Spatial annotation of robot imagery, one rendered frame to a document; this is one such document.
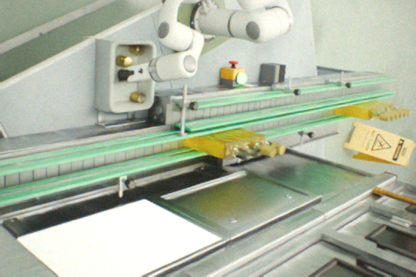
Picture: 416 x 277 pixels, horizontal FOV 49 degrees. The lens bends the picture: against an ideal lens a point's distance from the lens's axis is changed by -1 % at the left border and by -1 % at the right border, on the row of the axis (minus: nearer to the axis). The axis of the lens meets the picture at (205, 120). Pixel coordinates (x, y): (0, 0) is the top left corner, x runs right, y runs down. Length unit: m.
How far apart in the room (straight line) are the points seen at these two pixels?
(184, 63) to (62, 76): 0.38
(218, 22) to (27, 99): 0.66
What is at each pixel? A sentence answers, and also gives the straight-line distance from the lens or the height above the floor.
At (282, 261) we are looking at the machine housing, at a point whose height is 1.43.
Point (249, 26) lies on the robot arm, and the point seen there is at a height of 1.07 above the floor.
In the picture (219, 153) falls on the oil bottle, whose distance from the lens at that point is 1.50.
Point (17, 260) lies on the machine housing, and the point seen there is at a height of 1.64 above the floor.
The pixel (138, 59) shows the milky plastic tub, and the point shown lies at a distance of 1.55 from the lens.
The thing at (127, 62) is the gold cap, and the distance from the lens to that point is 1.47.
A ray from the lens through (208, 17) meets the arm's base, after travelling 1.62.
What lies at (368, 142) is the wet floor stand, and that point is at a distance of 4.82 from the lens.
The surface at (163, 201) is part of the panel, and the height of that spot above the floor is 1.04.
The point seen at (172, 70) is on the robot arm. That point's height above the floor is 1.05.
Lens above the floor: 1.98
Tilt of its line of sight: 41 degrees down
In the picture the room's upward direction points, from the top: 106 degrees clockwise
